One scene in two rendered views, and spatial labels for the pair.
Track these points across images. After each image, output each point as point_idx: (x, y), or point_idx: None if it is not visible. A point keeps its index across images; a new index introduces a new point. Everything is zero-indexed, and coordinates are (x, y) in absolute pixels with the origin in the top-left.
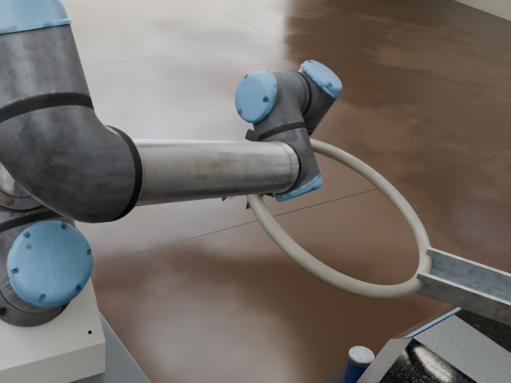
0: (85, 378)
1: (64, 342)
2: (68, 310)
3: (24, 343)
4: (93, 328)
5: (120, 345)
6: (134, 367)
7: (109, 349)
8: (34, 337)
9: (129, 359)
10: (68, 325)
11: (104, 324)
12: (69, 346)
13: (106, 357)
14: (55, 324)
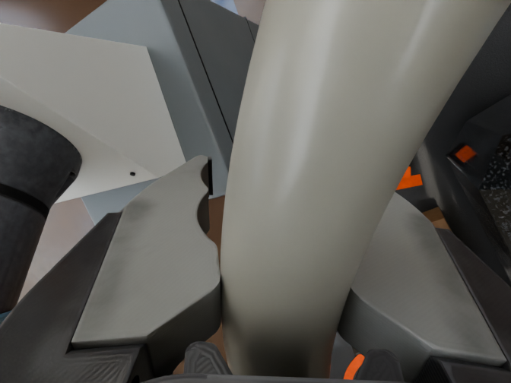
0: None
1: (111, 181)
2: (88, 160)
3: (72, 185)
4: (134, 170)
5: (202, 121)
6: (218, 163)
7: (191, 128)
8: (76, 181)
9: (212, 148)
10: (102, 171)
11: (182, 76)
12: (120, 183)
13: (187, 140)
14: (87, 172)
